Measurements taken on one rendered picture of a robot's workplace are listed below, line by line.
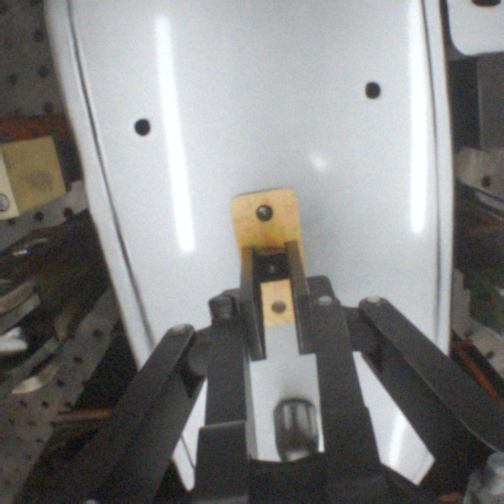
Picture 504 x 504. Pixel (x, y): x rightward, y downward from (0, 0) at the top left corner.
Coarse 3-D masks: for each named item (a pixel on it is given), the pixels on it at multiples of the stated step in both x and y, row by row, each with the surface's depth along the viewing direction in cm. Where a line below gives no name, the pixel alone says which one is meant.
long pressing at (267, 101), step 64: (64, 0) 19; (128, 0) 19; (192, 0) 19; (256, 0) 19; (320, 0) 19; (384, 0) 19; (64, 64) 20; (128, 64) 20; (192, 64) 20; (256, 64) 20; (320, 64) 20; (384, 64) 20; (448, 64) 20; (128, 128) 22; (192, 128) 21; (256, 128) 21; (320, 128) 21; (384, 128) 21; (448, 128) 21; (128, 192) 23; (192, 192) 23; (256, 192) 23; (320, 192) 23; (384, 192) 22; (448, 192) 23; (128, 256) 24; (192, 256) 24; (320, 256) 24; (384, 256) 24; (448, 256) 24; (128, 320) 25; (192, 320) 26; (448, 320) 26; (256, 384) 27; (192, 448) 30; (320, 448) 29; (384, 448) 29
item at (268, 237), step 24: (264, 192) 22; (288, 192) 22; (240, 216) 22; (288, 216) 22; (240, 240) 23; (264, 240) 23; (288, 240) 23; (240, 264) 23; (264, 264) 22; (264, 288) 24; (288, 288) 24; (264, 312) 24; (288, 312) 24
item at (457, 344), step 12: (456, 336) 42; (456, 348) 39; (468, 348) 38; (456, 360) 37; (468, 360) 36; (480, 360) 36; (468, 372) 35; (480, 372) 34; (492, 372) 34; (480, 384) 33; (492, 384) 33; (492, 396) 31
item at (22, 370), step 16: (32, 304) 20; (0, 320) 17; (16, 320) 18; (32, 336) 21; (48, 336) 21; (32, 352) 19; (48, 352) 20; (0, 368) 18; (16, 368) 18; (32, 368) 19; (0, 384) 17; (16, 384) 18; (0, 400) 17
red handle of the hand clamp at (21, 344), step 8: (8, 328) 19; (16, 328) 19; (24, 328) 19; (0, 336) 18; (8, 336) 18; (16, 336) 19; (24, 336) 19; (0, 344) 18; (8, 344) 18; (16, 344) 19; (24, 344) 19; (0, 352) 18; (8, 352) 19; (16, 352) 19; (24, 352) 19
